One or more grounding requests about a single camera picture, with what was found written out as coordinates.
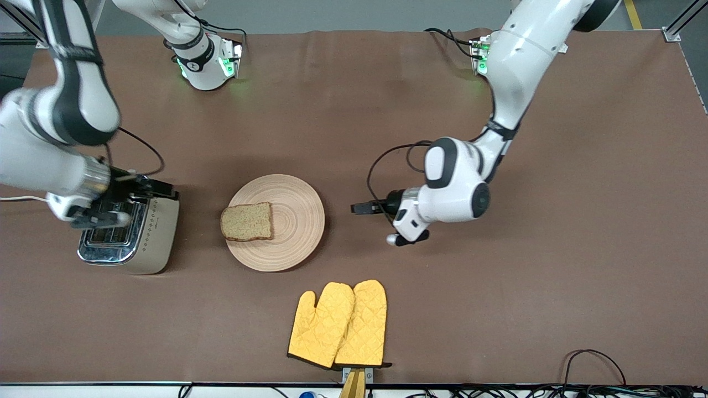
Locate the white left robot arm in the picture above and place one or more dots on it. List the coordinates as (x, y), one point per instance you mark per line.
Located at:
(520, 55)

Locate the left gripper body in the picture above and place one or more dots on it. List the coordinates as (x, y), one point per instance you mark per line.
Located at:
(394, 201)

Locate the light wooden stick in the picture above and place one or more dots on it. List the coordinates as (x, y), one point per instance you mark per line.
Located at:
(354, 387)

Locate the brown toast slice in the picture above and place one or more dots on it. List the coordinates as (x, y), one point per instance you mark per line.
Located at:
(247, 222)

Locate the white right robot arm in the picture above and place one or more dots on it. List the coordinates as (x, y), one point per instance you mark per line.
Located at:
(27, 160)

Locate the yellow quilted oven mitt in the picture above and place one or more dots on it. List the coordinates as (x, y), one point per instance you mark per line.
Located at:
(321, 326)
(365, 320)

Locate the grey metal clamp bracket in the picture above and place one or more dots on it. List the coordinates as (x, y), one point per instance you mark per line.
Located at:
(369, 377)

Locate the round wooden plate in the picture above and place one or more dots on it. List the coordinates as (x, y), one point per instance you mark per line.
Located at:
(298, 221)

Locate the brown table cloth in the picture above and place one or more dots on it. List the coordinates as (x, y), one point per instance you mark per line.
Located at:
(332, 110)

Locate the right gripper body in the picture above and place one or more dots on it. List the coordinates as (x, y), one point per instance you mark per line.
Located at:
(123, 189)

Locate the beige chrome toaster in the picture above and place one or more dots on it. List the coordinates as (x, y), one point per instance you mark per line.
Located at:
(157, 232)

